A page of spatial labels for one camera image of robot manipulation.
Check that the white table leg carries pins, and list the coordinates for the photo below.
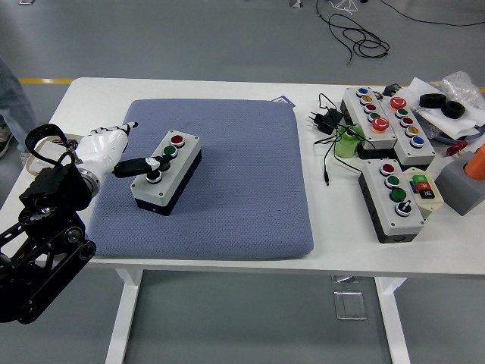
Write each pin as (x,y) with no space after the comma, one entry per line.
(394,322)
(123,322)

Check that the blue-grey padded mat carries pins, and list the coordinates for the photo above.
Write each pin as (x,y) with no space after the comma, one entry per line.
(246,132)

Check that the red knob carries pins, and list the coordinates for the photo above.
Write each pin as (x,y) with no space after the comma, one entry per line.
(456,147)

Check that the green plastic cylinder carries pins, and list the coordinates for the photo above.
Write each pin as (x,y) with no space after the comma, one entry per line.
(346,148)

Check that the clear bubble wrap bag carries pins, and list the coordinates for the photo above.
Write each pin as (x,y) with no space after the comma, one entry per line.
(460,85)

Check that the silver floor bracket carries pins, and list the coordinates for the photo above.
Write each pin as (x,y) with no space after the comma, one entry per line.
(296,3)

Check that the person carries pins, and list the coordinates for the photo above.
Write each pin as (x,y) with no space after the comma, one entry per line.
(15,106)

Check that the cream shallow tray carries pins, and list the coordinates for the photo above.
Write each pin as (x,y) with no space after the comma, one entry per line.
(30,164)

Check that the orange cylinder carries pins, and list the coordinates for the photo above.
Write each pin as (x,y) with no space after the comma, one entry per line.
(478,163)

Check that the grey four-button control box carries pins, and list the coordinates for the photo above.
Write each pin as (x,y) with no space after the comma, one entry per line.
(409,223)
(183,157)

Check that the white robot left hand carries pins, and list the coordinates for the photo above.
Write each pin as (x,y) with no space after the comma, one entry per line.
(102,146)

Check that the grey five-button control box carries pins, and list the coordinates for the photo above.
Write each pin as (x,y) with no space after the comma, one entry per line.
(356,104)
(420,151)

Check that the cream three-button switch box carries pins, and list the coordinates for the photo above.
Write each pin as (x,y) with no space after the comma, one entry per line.
(430,204)

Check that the small black device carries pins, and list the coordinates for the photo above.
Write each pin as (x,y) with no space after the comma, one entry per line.
(391,91)

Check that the grey block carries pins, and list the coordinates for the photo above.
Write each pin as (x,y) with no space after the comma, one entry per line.
(458,189)

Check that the small dark red item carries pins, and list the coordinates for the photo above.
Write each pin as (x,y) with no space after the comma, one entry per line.
(62,142)

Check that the white wall switch plate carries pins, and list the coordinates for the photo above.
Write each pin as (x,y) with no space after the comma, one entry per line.
(47,149)

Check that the black power adapter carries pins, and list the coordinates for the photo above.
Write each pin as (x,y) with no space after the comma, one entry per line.
(327,121)

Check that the clear floor plate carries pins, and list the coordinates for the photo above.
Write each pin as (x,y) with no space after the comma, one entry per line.
(350,305)

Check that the purple-edged white card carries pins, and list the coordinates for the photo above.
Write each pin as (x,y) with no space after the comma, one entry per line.
(285,100)

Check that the white paper sheet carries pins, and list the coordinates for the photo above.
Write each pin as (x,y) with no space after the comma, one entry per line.
(415,89)

